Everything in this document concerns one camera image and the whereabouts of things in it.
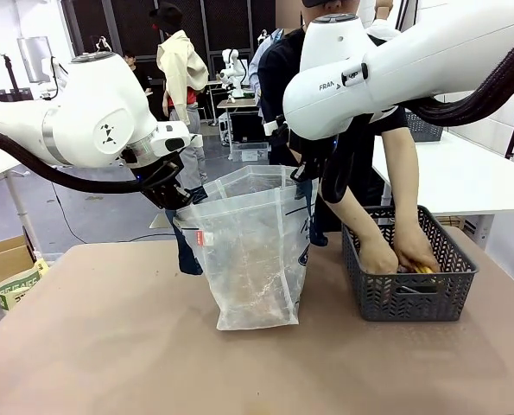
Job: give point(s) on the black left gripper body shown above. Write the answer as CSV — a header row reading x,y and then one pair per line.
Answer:
x,y
163,186

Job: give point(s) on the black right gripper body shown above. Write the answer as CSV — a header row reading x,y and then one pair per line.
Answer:
x,y
308,153

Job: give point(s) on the yellow packaged item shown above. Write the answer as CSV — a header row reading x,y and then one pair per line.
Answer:
x,y
425,269

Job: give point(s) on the grey plastic basket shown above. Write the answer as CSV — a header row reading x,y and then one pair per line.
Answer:
x,y
412,298
425,127

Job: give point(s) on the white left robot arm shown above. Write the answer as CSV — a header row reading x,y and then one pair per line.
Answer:
x,y
88,108

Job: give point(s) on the person's left forearm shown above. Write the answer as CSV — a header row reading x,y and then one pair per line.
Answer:
x,y
405,181

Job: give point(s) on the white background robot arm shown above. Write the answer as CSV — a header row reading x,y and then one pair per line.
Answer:
x,y
232,69

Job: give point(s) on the person's right forearm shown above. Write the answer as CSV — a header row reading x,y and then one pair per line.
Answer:
x,y
351,216

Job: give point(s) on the person's right hand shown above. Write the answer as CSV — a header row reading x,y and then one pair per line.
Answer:
x,y
377,259

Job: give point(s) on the person's left hand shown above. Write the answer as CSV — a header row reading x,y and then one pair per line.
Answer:
x,y
416,250

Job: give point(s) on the clear storage container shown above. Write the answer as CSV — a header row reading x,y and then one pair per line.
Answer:
x,y
250,152

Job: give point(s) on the white computer tower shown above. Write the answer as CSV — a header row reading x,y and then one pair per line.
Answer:
x,y
224,129

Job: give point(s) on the small wooden robot desk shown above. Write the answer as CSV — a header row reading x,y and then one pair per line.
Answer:
x,y
239,104

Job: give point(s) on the person in black T-shirt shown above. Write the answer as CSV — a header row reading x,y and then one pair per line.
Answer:
x,y
278,73

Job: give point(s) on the mannequin with beige hoodie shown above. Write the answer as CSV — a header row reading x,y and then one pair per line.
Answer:
x,y
183,73

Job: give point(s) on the seated person in black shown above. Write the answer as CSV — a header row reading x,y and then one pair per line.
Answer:
x,y
132,60

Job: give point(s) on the figure in white shirt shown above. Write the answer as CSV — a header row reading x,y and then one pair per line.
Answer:
x,y
384,31

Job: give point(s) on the white side table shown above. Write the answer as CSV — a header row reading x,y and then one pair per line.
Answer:
x,y
455,173

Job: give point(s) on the green and white carton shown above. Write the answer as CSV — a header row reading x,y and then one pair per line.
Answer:
x,y
19,285

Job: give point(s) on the brown cardboard box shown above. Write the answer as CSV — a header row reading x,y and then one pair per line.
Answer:
x,y
1,259

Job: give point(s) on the silver reflector panel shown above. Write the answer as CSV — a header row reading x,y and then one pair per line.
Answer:
x,y
34,58

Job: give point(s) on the black tripod stand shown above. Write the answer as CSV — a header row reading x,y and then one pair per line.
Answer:
x,y
11,73

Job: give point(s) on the grey mannequin base plate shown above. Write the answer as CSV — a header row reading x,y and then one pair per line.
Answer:
x,y
161,222

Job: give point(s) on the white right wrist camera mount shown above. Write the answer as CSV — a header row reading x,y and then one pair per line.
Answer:
x,y
274,129

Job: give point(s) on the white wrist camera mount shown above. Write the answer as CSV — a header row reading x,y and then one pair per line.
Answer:
x,y
195,140
274,129

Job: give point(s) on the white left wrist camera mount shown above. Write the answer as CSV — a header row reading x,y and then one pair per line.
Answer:
x,y
195,140

